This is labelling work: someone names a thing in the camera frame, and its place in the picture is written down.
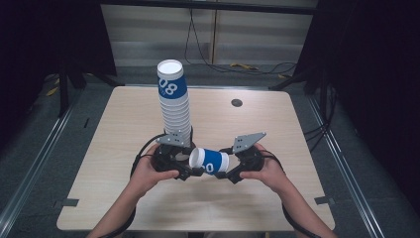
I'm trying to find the dark curtain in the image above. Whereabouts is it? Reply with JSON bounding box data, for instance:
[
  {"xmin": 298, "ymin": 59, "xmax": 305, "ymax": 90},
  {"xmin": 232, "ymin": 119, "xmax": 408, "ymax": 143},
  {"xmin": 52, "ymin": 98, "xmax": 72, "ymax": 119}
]
[
  {"xmin": 0, "ymin": 0, "xmax": 118, "ymax": 147},
  {"xmin": 292, "ymin": 0, "xmax": 420, "ymax": 216}
]

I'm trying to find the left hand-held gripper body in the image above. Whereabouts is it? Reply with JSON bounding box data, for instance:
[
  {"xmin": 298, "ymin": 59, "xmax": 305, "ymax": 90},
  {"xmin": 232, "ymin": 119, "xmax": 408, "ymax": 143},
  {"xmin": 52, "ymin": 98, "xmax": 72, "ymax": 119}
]
[{"xmin": 151, "ymin": 131, "xmax": 192, "ymax": 174}]

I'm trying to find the person's left hand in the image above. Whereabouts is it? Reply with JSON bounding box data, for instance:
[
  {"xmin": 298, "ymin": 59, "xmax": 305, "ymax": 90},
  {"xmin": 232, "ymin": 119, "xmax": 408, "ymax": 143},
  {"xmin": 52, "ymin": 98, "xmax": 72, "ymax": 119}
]
[{"xmin": 127, "ymin": 144, "xmax": 180, "ymax": 200}]

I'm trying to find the right hand-held gripper cable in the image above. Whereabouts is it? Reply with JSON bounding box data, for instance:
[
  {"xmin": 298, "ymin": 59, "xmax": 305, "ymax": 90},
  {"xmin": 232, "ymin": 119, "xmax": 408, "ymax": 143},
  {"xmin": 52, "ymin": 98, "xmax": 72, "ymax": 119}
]
[{"xmin": 260, "ymin": 149, "xmax": 322, "ymax": 238}]

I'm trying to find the black overhead bar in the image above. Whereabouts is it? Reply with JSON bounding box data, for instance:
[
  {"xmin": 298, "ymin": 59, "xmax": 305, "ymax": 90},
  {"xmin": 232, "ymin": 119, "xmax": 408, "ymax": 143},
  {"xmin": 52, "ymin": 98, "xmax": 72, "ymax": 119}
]
[{"xmin": 99, "ymin": 0, "xmax": 319, "ymax": 16}]

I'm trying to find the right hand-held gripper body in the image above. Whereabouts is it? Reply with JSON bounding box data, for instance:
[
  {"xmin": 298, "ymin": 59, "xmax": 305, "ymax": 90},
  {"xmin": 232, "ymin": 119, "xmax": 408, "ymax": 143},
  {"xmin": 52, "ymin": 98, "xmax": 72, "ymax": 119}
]
[{"xmin": 231, "ymin": 131, "xmax": 267, "ymax": 174}]

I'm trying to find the black metal stand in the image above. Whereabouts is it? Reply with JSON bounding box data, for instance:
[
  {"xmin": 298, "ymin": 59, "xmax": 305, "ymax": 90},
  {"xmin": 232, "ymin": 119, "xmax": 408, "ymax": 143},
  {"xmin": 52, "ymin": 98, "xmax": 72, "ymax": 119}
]
[
  {"xmin": 56, "ymin": 60, "xmax": 126, "ymax": 119},
  {"xmin": 267, "ymin": 63, "xmax": 331, "ymax": 115}
]

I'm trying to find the person's right hand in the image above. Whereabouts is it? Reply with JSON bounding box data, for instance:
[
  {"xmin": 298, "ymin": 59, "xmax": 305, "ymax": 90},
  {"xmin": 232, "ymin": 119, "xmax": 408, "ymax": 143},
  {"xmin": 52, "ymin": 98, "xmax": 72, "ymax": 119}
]
[{"xmin": 239, "ymin": 142, "xmax": 287, "ymax": 196}]

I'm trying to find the metal floor rail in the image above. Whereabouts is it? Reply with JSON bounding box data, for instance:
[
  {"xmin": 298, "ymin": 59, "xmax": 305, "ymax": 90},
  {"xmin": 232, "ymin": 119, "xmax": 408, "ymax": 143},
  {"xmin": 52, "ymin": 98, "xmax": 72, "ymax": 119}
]
[
  {"xmin": 0, "ymin": 98, "xmax": 82, "ymax": 230},
  {"xmin": 306, "ymin": 94, "xmax": 386, "ymax": 238}
]

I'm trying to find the blue and white paper cup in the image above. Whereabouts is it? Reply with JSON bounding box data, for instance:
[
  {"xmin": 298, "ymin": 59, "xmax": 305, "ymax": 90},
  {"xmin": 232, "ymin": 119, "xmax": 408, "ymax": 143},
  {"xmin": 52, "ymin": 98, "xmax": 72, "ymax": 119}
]
[{"xmin": 188, "ymin": 147, "xmax": 231, "ymax": 177}]

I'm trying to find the left hand-held gripper cable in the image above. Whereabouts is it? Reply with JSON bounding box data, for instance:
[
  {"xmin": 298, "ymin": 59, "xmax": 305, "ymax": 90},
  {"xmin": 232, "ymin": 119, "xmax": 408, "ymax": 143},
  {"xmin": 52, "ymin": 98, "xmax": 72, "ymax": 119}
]
[{"xmin": 98, "ymin": 132, "xmax": 168, "ymax": 238}]

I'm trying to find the black floor cable bundle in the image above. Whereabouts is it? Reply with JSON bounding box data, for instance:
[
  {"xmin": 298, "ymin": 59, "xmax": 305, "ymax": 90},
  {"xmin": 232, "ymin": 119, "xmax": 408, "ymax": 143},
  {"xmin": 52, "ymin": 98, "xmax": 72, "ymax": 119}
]
[{"xmin": 302, "ymin": 82, "xmax": 339, "ymax": 154}]

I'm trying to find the black hanging wall cable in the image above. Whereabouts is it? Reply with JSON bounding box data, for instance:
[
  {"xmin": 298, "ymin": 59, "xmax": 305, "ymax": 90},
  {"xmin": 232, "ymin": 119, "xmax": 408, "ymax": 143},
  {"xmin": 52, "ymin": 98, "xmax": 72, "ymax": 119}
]
[{"xmin": 183, "ymin": 7, "xmax": 298, "ymax": 75}]

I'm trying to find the stack of nested paper cups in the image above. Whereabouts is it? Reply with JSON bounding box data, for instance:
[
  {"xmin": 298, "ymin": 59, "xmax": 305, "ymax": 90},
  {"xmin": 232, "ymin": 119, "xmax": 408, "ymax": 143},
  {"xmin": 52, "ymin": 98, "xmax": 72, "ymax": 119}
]
[{"xmin": 157, "ymin": 59, "xmax": 193, "ymax": 149}]

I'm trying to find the hand-held gripper cable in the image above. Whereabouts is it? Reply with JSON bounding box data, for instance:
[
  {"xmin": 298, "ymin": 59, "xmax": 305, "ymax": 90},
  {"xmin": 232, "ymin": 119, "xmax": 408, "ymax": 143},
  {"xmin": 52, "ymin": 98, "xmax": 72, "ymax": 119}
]
[
  {"xmin": 260, "ymin": 149, "xmax": 322, "ymax": 238},
  {"xmin": 98, "ymin": 132, "xmax": 168, "ymax": 238}
]

